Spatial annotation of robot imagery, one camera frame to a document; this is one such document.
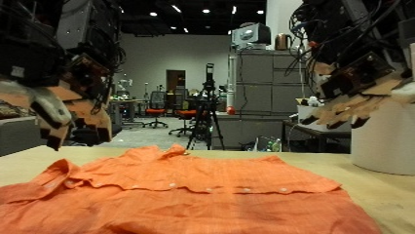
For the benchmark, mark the red ball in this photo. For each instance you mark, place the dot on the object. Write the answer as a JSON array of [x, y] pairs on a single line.
[[232, 110]]

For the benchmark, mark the tall grey metal cabinet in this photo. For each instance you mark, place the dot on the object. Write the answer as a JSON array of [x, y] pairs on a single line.
[[260, 84]]

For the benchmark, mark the dark side table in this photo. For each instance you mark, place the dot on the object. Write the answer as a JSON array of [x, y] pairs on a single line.
[[316, 134]]

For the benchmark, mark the white round plant pot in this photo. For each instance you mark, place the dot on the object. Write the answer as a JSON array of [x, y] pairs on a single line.
[[385, 139]]

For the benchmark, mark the black camera tripod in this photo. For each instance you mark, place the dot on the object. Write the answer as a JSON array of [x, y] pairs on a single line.
[[210, 87]]

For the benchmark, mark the green plastic bottle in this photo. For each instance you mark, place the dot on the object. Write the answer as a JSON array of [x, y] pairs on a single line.
[[277, 145]]

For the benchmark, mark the grey office desk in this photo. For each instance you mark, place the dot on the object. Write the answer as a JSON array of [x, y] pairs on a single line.
[[126, 102]]

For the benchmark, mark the black office chair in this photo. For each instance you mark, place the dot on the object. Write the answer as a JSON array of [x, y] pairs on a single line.
[[118, 130]]

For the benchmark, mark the orange seat office chair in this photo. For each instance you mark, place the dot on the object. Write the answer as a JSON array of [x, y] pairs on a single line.
[[156, 111], [186, 113]]

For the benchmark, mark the copper kettle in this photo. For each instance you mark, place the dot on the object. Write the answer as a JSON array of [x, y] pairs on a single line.
[[284, 42]]

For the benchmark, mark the brown door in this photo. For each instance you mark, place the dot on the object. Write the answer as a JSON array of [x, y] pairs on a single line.
[[175, 81]]

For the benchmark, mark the grey old monitor box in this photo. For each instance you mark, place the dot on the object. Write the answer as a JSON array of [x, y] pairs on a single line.
[[251, 34]]

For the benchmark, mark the low grey cabinet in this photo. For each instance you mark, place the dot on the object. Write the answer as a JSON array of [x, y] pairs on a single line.
[[18, 136]]

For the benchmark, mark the low grey counter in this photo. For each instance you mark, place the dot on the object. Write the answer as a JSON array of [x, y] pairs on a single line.
[[251, 130]]

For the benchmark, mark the white storage bin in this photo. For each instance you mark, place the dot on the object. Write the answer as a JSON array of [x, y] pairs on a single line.
[[319, 123]]

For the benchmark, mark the orange button shirt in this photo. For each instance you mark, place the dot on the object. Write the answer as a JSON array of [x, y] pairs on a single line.
[[195, 195]]

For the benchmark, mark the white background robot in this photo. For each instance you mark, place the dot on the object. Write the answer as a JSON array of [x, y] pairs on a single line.
[[124, 85]]

